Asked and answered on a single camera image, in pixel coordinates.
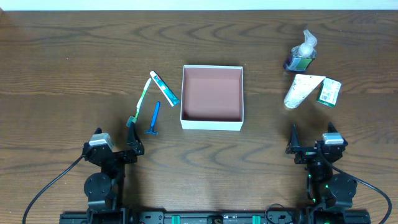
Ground green white toothbrush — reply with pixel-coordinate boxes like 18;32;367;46
126;78;152;127

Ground small green white box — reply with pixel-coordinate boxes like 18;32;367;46
317;78;341;107

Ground white lotion tube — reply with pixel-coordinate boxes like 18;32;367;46
284;74;325;110

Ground clear blue soap pump bottle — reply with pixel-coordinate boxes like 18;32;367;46
283;29;317;72

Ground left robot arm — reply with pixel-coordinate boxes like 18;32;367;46
82;122;144;223

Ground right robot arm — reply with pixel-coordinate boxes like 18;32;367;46
285;123;358;223

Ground blue disposable razor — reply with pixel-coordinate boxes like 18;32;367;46
145;101;160;136

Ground green white toothpaste tube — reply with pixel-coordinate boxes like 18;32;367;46
150;71;180;107

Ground white cardboard box pink interior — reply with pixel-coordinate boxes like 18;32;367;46
180;65;244;131

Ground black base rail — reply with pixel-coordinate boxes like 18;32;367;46
59;208;371;224

